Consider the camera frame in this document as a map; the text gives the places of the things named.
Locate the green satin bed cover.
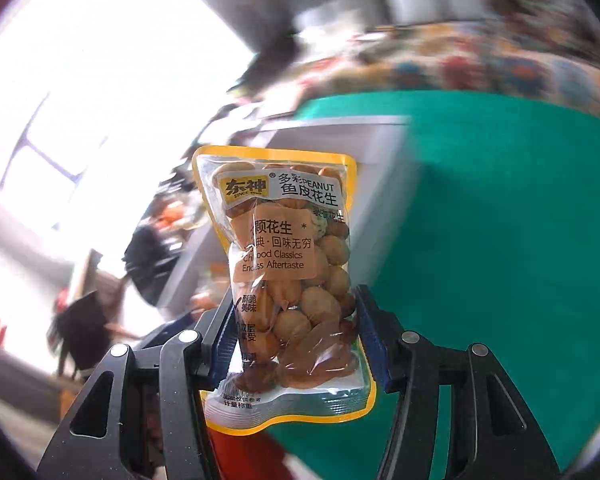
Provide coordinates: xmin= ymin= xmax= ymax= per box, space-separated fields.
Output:
xmin=299 ymin=91 xmax=600 ymax=467

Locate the white cardboard box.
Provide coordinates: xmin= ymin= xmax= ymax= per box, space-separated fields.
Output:
xmin=157 ymin=115 xmax=417 ymax=316

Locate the floral bedsheet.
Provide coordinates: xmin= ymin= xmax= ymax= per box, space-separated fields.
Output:
xmin=230 ymin=20 xmax=600 ymax=118

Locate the peanut snack pack yellow border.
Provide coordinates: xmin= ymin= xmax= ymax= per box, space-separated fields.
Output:
xmin=190 ymin=144 xmax=378 ymax=437

